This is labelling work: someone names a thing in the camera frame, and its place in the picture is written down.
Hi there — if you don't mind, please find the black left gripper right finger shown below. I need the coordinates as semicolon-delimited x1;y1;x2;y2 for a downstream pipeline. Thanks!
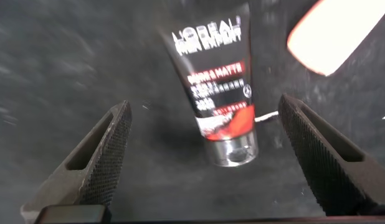
278;93;385;217

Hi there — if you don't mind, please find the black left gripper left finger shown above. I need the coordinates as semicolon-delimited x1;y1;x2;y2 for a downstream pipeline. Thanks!
20;100;133;220

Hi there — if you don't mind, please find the pink lotion bottle white cap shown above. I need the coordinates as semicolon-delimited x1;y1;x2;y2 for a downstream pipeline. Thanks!
286;0;385;77

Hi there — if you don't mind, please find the black face wash tube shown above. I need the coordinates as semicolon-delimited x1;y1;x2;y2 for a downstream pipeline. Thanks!
158;1;259;168

